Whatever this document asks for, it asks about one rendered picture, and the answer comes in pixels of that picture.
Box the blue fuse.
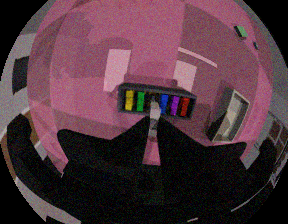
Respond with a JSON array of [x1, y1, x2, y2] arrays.
[[159, 93, 168, 113]]

